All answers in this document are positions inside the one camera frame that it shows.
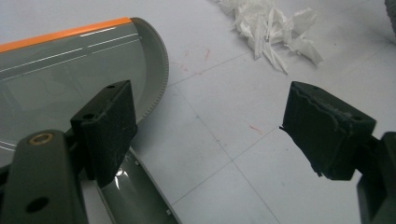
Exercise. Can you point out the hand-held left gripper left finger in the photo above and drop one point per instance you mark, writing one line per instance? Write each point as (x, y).
(107, 130)

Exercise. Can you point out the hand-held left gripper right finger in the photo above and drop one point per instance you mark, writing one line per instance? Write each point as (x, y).
(323, 133)

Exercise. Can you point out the pile of white paper scraps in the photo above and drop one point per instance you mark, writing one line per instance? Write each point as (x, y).
(271, 28)

